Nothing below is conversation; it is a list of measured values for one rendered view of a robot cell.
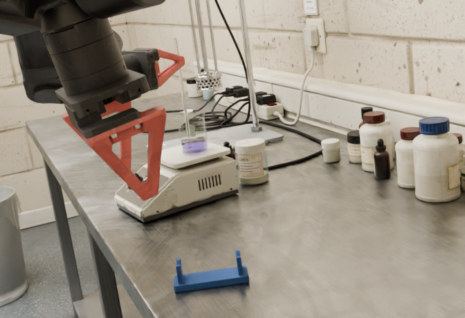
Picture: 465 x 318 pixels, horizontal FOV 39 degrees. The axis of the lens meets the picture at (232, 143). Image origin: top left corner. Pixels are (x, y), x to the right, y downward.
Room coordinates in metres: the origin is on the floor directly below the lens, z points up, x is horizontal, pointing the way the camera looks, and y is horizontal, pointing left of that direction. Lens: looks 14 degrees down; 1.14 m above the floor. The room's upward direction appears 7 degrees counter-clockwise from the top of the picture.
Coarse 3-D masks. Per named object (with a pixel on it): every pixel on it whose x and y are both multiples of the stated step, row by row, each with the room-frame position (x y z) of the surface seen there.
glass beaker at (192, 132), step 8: (192, 112) 1.21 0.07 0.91; (200, 112) 1.20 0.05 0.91; (184, 120) 1.16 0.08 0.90; (192, 120) 1.16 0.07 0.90; (200, 120) 1.16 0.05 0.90; (184, 128) 1.16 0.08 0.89; (192, 128) 1.16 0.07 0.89; (200, 128) 1.16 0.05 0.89; (184, 136) 1.16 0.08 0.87; (192, 136) 1.16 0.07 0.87; (200, 136) 1.16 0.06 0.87; (184, 144) 1.17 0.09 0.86; (192, 144) 1.16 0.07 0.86; (200, 144) 1.16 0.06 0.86; (184, 152) 1.17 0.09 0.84; (192, 152) 1.16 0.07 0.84; (200, 152) 1.16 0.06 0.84
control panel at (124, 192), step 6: (144, 168) 1.20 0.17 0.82; (138, 174) 1.19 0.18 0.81; (144, 174) 1.18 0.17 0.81; (162, 180) 1.12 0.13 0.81; (126, 186) 1.18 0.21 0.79; (120, 192) 1.17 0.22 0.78; (126, 192) 1.16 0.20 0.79; (132, 192) 1.14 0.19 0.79; (126, 198) 1.14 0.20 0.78; (132, 198) 1.12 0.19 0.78; (138, 198) 1.11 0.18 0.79; (138, 204) 1.09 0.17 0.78
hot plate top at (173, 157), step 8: (208, 144) 1.23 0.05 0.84; (216, 144) 1.22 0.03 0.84; (168, 152) 1.21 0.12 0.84; (176, 152) 1.20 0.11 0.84; (208, 152) 1.17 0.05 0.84; (216, 152) 1.16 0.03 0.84; (224, 152) 1.16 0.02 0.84; (168, 160) 1.15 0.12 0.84; (176, 160) 1.14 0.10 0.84; (184, 160) 1.13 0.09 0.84; (192, 160) 1.13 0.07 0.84; (200, 160) 1.14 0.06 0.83; (176, 168) 1.12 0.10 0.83
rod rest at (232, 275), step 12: (180, 264) 0.82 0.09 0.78; (240, 264) 0.80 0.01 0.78; (180, 276) 0.80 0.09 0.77; (192, 276) 0.82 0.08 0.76; (204, 276) 0.82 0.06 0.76; (216, 276) 0.81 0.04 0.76; (228, 276) 0.81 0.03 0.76; (240, 276) 0.80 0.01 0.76; (180, 288) 0.80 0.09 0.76; (192, 288) 0.80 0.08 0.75; (204, 288) 0.80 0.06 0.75
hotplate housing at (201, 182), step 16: (208, 160) 1.17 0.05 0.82; (224, 160) 1.16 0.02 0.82; (176, 176) 1.11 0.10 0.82; (192, 176) 1.12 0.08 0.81; (208, 176) 1.14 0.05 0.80; (224, 176) 1.16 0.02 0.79; (160, 192) 1.10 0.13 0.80; (176, 192) 1.11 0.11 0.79; (192, 192) 1.12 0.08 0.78; (208, 192) 1.14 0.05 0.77; (224, 192) 1.16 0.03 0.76; (128, 208) 1.12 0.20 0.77; (144, 208) 1.08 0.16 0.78; (160, 208) 1.09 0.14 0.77; (176, 208) 1.11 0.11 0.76
